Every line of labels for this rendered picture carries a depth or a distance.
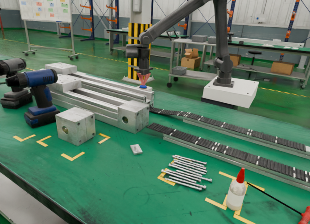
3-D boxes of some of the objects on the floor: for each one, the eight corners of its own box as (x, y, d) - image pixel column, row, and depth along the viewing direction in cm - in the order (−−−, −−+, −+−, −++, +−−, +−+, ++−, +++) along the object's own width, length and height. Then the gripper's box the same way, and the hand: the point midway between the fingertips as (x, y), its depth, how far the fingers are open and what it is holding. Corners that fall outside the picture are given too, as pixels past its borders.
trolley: (218, 87, 427) (228, 34, 388) (216, 95, 379) (227, 36, 340) (169, 79, 457) (174, 30, 417) (161, 86, 408) (165, 31, 369)
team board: (22, 56, 599) (7, -24, 523) (34, 53, 644) (23, -21, 568) (71, 61, 575) (63, -22, 499) (80, 58, 620) (74, -19, 544)
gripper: (144, 59, 109) (143, 88, 115) (154, 57, 117) (153, 84, 123) (133, 58, 112) (133, 86, 118) (144, 56, 120) (143, 82, 126)
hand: (143, 84), depth 120 cm, fingers closed
